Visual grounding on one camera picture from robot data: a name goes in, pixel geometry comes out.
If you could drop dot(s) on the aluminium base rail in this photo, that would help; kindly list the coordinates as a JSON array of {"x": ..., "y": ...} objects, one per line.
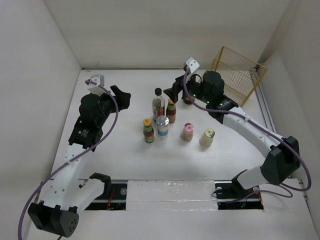
[{"x": 199, "y": 195}]

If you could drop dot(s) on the red-cap dark sauce jar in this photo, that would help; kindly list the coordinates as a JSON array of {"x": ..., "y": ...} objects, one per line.
[{"x": 187, "y": 101}]

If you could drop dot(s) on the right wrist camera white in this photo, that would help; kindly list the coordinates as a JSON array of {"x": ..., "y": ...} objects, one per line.
[{"x": 191, "y": 66}]

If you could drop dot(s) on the tall black-cap glass bottle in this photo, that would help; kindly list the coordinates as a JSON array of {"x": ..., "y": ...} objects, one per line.
[{"x": 158, "y": 104}]

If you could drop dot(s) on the yellow-cap sauce bottle front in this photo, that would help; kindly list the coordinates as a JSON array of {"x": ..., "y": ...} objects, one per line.
[{"x": 148, "y": 131}]

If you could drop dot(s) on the pink-cap spice jar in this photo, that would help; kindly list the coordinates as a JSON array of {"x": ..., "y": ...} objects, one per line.
[{"x": 187, "y": 132}]

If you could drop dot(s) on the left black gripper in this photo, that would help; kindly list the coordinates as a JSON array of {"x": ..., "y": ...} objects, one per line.
[{"x": 123, "y": 98}]

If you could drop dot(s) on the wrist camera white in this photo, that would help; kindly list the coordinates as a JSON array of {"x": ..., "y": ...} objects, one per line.
[
  {"x": 191, "y": 66},
  {"x": 95, "y": 81}
]

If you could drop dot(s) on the yellow wire basket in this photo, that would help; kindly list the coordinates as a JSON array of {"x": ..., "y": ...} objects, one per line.
[{"x": 241, "y": 75}]

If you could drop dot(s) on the silver-cap blue-label shaker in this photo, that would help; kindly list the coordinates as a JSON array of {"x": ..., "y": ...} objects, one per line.
[{"x": 162, "y": 123}]

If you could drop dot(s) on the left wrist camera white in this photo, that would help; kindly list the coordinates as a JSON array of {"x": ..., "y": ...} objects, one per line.
[{"x": 95, "y": 81}]

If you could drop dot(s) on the yellow-cap beige jar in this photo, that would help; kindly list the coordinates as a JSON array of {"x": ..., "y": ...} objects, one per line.
[{"x": 206, "y": 139}]

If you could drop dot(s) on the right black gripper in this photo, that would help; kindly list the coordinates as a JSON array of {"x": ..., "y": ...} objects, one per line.
[{"x": 173, "y": 92}]

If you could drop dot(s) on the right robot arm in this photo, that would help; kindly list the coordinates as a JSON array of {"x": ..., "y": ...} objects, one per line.
[{"x": 281, "y": 154}]

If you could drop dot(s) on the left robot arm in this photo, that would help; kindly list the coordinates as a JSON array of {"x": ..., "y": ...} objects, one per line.
[{"x": 58, "y": 211}]

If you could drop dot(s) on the yellow-cap sauce bottle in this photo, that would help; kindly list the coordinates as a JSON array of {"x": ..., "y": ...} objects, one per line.
[
  {"x": 148, "y": 131},
  {"x": 171, "y": 111}
]

